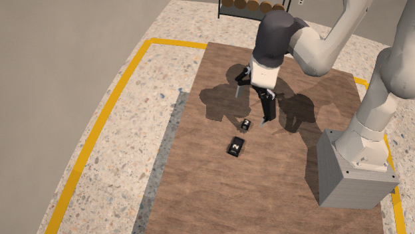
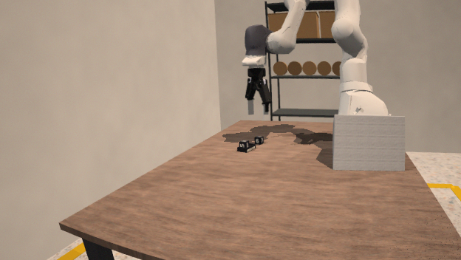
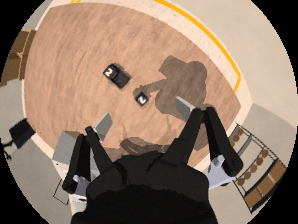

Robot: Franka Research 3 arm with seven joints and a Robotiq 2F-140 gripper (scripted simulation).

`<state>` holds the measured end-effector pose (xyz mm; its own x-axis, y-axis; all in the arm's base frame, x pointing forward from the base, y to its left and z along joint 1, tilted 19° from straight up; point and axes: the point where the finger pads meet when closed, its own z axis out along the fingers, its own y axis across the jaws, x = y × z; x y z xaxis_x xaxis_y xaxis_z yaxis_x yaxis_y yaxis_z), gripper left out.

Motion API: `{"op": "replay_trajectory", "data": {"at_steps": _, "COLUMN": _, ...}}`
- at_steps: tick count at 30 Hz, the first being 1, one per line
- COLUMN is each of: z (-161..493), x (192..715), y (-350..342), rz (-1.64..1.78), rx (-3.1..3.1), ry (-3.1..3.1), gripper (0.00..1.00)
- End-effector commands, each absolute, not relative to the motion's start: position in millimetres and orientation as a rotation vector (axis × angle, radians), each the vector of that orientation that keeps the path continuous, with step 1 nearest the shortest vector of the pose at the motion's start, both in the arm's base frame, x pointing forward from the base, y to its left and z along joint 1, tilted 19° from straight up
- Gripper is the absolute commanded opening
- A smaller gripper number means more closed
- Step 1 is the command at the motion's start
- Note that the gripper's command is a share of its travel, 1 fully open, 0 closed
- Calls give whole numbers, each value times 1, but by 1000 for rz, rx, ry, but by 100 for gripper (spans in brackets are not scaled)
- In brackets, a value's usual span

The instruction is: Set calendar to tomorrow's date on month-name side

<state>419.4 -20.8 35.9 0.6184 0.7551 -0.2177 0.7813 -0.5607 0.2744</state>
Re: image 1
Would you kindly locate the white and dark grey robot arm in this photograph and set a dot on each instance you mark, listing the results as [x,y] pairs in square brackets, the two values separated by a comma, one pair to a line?
[361,144]

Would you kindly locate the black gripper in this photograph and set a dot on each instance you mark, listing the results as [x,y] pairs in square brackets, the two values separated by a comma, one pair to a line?
[267,99]

